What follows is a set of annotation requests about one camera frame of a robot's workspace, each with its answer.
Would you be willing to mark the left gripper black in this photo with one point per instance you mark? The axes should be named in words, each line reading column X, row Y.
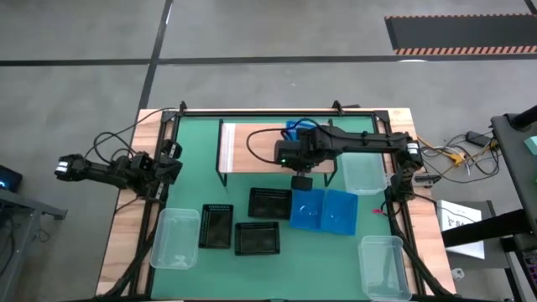
column 158, row 176

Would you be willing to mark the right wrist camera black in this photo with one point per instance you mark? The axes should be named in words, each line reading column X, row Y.
column 301, row 183

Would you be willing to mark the wooden shelf black metal legs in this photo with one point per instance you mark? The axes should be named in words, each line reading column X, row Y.
column 260, row 147

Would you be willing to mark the black table clamp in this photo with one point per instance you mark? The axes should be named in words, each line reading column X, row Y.
column 425, row 179

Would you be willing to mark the black aluminium table frame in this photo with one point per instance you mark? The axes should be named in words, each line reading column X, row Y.
column 272, row 113

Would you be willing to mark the green table mat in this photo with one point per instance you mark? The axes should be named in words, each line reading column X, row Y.
column 310, row 264

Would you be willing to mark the black hazard-striped floor mat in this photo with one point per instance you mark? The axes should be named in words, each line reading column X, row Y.
column 461, row 31

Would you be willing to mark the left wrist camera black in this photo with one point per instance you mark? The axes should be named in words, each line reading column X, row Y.
column 172, row 149

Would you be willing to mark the black power adapter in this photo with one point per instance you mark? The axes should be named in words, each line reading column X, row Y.
column 476, row 138

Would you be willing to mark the small white bracket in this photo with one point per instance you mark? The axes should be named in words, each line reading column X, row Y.
column 458, row 274

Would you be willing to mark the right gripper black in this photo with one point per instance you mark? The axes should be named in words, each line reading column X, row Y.
column 293, row 153

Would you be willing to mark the clear plastic basket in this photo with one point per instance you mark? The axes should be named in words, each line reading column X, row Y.
column 384, row 268
column 174, row 235
column 363, row 176

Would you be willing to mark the dark keyboard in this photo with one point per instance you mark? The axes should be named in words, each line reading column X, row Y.
column 529, row 268

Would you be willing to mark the teal block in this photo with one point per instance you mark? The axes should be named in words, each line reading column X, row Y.
column 532, row 144

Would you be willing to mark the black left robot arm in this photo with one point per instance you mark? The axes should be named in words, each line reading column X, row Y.
column 100, row 172

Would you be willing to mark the grey metal cart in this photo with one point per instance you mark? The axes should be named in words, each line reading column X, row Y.
column 25, row 209

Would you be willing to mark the black plastic basket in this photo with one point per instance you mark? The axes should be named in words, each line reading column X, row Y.
column 257, row 240
column 269, row 204
column 216, row 226

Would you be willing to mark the black floor beam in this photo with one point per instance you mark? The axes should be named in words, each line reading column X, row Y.
column 482, row 228

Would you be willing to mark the black device blue light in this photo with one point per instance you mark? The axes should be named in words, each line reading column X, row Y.
column 9, row 178

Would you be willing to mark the black pole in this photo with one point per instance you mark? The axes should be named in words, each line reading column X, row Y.
column 524, row 117

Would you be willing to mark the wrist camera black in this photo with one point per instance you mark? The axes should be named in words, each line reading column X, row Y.
column 301, row 183
column 172, row 149

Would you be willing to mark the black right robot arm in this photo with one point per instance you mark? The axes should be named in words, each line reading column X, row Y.
column 369, row 140

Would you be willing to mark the grey side desk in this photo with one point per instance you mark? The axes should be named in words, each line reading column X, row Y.
column 514, row 159

